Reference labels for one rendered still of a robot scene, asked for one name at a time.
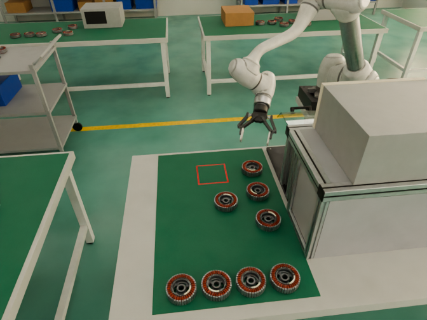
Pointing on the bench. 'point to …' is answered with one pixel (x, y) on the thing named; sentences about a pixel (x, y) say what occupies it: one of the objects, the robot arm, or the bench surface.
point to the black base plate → (276, 153)
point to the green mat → (220, 229)
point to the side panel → (305, 210)
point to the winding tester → (375, 128)
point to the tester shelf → (380, 190)
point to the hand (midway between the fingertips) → (254, 140)
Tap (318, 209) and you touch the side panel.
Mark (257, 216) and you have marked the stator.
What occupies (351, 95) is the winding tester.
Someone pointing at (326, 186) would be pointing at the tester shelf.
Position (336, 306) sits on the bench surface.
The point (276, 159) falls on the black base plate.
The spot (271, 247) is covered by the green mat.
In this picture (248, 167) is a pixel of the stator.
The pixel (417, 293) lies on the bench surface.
